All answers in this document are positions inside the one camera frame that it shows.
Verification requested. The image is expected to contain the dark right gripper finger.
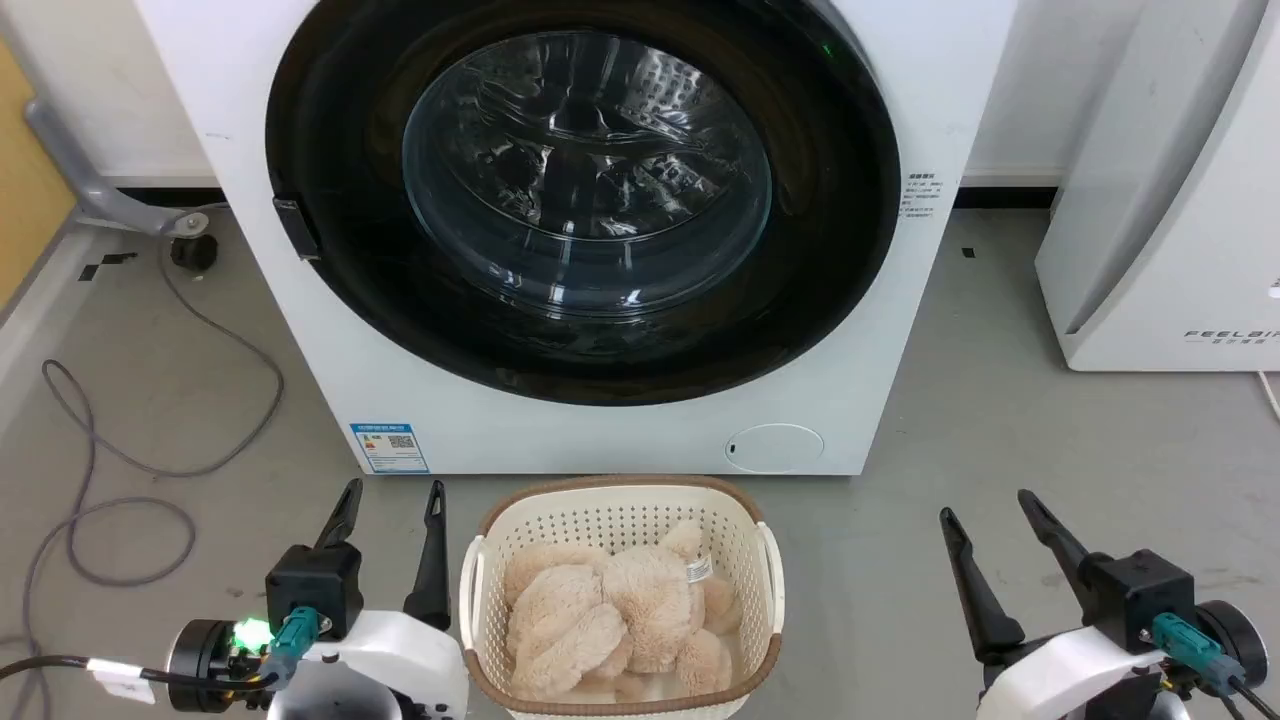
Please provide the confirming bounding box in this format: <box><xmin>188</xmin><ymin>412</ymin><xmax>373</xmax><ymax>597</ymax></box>
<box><xmin>939</xmin><ymin>507</ymin><xmax>1028</xmax><ymax>664</ymax></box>
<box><xmin>1017</xmin><ymin>489</ymin><xmax>1093</xmax><ymax>603</ymax></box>

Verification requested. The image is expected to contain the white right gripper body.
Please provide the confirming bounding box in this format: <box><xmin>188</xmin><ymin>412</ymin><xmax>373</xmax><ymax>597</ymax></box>
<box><xmin>974</xmin><ymin>598</ymin><xmax>1270</xmax><ymax>720</ymax></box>

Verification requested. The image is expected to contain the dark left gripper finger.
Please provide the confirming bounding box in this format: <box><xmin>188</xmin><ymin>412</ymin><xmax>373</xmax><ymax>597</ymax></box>
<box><xmin>403</xmin><ymin>480</ymin><xmax>452</xmax><ymax>633</ymax></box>
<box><xmin>315</xmin><ymin>478</ymin><xmax>364</xmax><ymax>552</ymax></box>

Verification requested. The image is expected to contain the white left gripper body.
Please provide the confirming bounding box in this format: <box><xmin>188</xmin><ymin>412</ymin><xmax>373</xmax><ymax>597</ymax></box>
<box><xmin>165</xmin><ymin>608</ymin><xmax>470</xmax><ymax>720</ymax></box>

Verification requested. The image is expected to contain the white front-load washing machine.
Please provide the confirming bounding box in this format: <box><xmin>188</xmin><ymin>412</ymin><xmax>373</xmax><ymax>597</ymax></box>
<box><xmin>135</xmin><ymin>0</ymin><xmax>1019</xmax><ymax>477</ymax></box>

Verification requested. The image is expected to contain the black round glass washer door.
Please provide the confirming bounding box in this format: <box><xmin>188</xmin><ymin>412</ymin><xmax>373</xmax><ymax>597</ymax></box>
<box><xmin>265</xmin><ymin>0</ymin><xmax>902</xmax><ymax>407</ymax></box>

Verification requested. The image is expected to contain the blue energy label sticker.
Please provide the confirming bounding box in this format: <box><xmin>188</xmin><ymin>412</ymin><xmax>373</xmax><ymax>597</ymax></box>
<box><xmin>350</xmin><ymin>422</ymin><xmax>432</xmax><ymax>475</ymax></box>

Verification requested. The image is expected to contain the cream plastic laundry basket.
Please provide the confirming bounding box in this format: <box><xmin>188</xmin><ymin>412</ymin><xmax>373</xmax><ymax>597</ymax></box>
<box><xmin>459</xmin><ymin>475</ymin><xmax>787</xmax><ymax>720</ymax></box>

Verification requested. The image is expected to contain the beige plush toy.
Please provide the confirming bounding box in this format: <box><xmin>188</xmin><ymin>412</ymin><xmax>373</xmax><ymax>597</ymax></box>
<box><xmin>502</xmin><ymin>520</ymin><xmax>744</xmax><ymax>702</ymax></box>

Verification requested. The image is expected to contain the round white filter cover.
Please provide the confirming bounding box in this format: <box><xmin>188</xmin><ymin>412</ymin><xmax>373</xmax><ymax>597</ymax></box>
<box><xmin>726</xmin><ymin>423</ymin><xmax>826</xmax><ymax>475</ymax></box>

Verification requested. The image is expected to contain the black caster wheel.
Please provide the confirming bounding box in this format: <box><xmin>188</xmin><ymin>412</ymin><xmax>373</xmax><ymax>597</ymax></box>
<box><xmin>169</xmin><ymin>232</ymin><xmax>220</xmax><ymax>273</ymax></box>

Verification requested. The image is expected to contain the white air purifier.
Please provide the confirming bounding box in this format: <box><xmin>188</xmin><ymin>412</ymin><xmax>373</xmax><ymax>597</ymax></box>
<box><xmin>1034</xmin><ymin>0</ymin><xmax>1280</xmax><ymax>374</ymax></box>

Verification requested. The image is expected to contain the small printed text sticker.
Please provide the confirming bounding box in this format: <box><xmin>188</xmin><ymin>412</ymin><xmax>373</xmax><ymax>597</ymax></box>
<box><xmin>900</xmin><ymin>172</ymin><xmax>947</xmax><ymax>220</ymax></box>

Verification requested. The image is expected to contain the grey stand leg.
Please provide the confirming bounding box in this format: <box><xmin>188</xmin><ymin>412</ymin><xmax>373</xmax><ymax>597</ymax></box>
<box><xmin>24</xmin><ymin>97</ymin><xmax>213</xmax><ymax>238</ymax></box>

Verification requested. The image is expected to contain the yellow wooden panel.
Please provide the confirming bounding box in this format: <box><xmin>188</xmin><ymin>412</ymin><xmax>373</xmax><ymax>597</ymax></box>
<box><xmin>0</xmin><ymin>38</ymin><xmax>78</xmax><ymax>313</ymax></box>

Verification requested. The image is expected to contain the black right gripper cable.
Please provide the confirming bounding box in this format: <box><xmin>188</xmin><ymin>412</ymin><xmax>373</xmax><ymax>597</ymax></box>
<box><xmin>1150</xmin><ymin>613</ymin><xmax>1280</xmax><ymax>720</ymax></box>

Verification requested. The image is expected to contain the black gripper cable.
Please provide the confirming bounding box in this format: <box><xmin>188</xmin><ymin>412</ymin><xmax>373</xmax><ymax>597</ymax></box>
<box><xmin>0</xmin><ymin>606</ymin><xmax>321</xmax><ymax>703</ymax></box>
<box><xmin>1150</xmin><ymin>613</ymin><xmax>1280</xmax><ymax>720</ymax></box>

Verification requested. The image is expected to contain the grey floor cable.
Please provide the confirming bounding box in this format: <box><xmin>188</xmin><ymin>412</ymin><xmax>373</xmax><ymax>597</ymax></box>
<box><xmin>18</xmin><ymin>212</ymin><xmax>287</xmax><ymax>720</ymax></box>

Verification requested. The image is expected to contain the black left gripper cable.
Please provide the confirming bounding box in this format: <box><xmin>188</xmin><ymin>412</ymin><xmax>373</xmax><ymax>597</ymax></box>
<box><xmin>0</xmin><ymin>606</ymin><xmax>321</xmax><ymax>703</ymax></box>

